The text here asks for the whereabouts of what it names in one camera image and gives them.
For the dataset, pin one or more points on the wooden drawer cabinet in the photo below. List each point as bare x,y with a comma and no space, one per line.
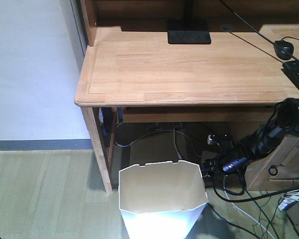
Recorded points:
277,171

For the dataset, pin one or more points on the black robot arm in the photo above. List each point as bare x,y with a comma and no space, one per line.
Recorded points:
258,145

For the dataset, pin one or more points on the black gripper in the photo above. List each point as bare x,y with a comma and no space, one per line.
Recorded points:
231,159

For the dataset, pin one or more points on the white plastic trash bin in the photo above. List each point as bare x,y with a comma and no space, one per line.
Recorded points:
161,200

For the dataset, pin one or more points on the black computer mouse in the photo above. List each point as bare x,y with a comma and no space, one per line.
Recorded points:
283,49

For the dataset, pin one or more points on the wooden desk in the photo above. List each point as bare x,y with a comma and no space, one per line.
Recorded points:
129,64

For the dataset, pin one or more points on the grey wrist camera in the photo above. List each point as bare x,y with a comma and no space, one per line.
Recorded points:
212,139

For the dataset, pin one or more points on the black monitor stand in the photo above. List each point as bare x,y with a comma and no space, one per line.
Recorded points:
188,30

